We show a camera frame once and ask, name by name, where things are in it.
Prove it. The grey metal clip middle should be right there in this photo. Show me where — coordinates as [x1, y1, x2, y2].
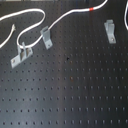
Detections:
[40, 27, 53, 49]

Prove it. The grey metal clip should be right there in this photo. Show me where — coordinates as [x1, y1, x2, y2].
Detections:
[11, 43, 33, 68]
[104, 20, 116, 44]
[40, 27, 53, 49]

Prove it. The grey metal clip left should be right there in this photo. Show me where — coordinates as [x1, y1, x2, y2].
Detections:
[11, 43, 33, 68]

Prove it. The grey metal clip right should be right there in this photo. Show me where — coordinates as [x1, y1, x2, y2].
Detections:
[104, 20, 116, 44]

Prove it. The white object at right edge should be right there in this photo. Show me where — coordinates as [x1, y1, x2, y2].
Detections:
[124, 0, 128, 31]

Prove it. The white cable with red band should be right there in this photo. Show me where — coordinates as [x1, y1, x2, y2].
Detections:
[0, 0, 109, 51]

